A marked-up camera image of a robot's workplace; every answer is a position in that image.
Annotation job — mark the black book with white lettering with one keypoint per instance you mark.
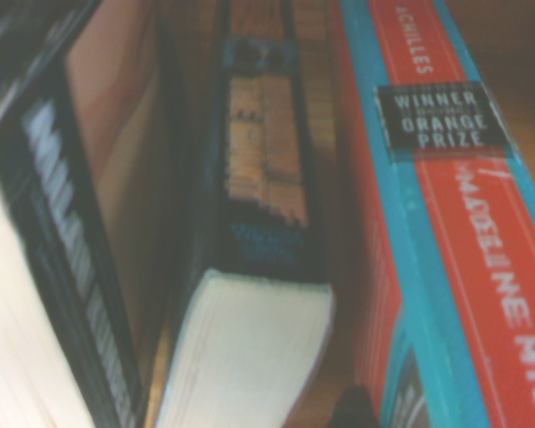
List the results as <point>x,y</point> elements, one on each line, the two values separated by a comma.
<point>71,223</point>

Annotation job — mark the dark blue orange patterned book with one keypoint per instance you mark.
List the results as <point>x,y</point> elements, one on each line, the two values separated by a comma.
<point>258,334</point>

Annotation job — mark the teal and red paperback book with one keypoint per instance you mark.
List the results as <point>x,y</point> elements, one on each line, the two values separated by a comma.
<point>450,223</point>

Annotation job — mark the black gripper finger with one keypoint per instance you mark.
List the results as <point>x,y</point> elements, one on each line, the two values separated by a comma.
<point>354,408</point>

